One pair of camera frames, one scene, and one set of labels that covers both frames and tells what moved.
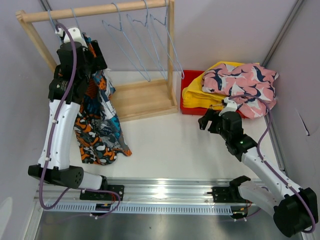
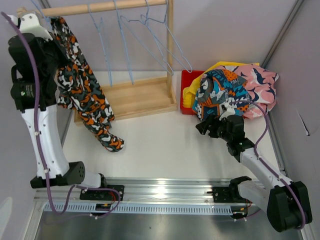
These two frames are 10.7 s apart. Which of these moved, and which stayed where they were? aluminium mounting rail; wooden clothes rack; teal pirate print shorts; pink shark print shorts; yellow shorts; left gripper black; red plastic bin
Moved: teal pirate print shorts; left gripper black
Stayed: aluminium mounting rail; yellow shorts; red plastic bin; wooden clothes rack; pink shark print shorts
